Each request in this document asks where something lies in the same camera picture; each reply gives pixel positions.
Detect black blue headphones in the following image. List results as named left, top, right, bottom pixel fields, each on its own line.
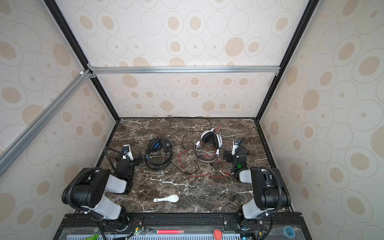
left=145, top=137, right=173, bottom=171

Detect black headphone cable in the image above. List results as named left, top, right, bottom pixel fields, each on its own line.
left=163, top=115, right=224, bottom=175

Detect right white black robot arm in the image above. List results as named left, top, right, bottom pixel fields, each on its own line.
left=224, top=147, right=291, bottom=220

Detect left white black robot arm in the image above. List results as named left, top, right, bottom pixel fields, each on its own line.
left=62, top=158, right=142, bottom=224

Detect white black headphones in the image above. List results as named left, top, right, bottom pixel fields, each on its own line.
left=194, top=128, right=224, bottom=164

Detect white ceramic spoon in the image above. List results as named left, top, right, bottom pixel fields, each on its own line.
left=153, top=195, right=180, bottom=203

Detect pink marker pen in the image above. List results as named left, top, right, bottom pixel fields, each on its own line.
left=157, top=230, right=185, bottom=235

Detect green object at base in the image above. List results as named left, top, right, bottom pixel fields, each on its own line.
left=83, top=235, right=100, bottom=240

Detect red round ball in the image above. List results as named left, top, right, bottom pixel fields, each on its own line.
left=213, top=229, right=223, bottom=240

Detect blue tape roll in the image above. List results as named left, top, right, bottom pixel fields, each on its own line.
left=282, top=226, right=296, bottom=239

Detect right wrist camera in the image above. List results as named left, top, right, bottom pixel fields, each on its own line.
left=231, top=140, right=241, bottom=156

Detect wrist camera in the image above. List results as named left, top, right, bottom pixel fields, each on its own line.
left=122, top=144, right=134, bottom=162
left=231, top=140, right=241, bottom=156

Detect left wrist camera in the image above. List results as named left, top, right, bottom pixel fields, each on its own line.
left=122, top=144, right=134, bottom=162

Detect red headphone cable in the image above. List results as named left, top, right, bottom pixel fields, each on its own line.
left=178, top=125, right=235, bottom=178

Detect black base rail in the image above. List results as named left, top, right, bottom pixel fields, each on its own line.
left=54, top=213, right=312, bottom=240

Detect silver aluminium back rail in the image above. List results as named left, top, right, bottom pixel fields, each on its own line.
left=90, top=66, right=281, bottom=74

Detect silver aluminium rail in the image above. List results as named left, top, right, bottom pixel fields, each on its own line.
left=90, top=66, right=281, bottom=74
left=1, top=70, right=91, bottom=175

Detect silver aluminium left rail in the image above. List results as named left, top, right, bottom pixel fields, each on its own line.
left=1, top=70, right=91, bottom=175

